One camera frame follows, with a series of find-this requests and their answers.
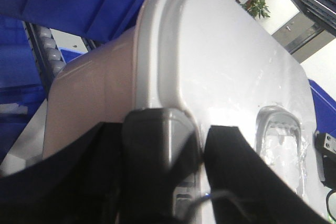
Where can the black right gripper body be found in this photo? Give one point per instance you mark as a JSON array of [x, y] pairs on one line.
[[324, 144]]

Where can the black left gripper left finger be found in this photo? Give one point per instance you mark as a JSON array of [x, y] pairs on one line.
[[79, 184]]

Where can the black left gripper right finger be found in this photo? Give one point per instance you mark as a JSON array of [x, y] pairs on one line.
[[232, 165]]

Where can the white lidded plastic bin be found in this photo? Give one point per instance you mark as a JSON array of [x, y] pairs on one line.
[[185, 66]]

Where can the blue tote at right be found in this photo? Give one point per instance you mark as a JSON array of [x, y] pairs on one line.
[[324, 107]]

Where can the grey metal cabinet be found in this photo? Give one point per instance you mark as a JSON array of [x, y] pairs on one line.
[[302, 37]]

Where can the grey roller conveyor track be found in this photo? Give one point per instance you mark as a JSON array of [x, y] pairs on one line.
[[48, 58]]

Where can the green potted plant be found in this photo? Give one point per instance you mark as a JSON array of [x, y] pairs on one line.
[[256, 8]]

